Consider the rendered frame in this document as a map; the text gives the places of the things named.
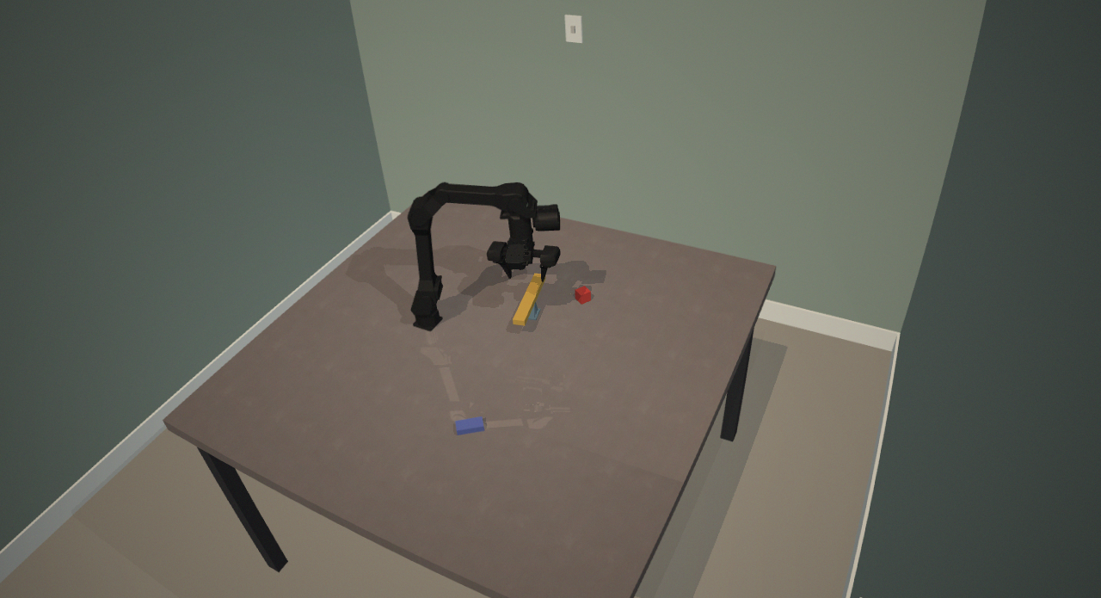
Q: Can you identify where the yellow wooden beam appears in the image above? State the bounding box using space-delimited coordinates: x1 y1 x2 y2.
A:
513 274 545 326

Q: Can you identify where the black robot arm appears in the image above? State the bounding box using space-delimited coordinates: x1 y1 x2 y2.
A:
407 182 560 331

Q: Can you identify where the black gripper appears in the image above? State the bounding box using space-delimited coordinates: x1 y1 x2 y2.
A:
487 228 562 282

